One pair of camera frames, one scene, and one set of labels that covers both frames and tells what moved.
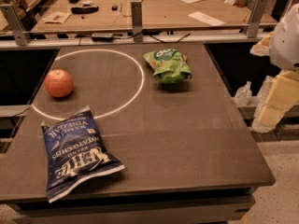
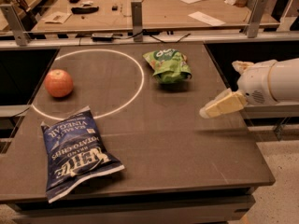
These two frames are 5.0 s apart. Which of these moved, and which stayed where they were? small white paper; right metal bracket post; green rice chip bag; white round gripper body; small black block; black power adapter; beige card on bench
Moved: white round gripper body
Stayed: beige card on bench; small black block; right metal bracket post; green rice chip bag; black power adapter; small white paper
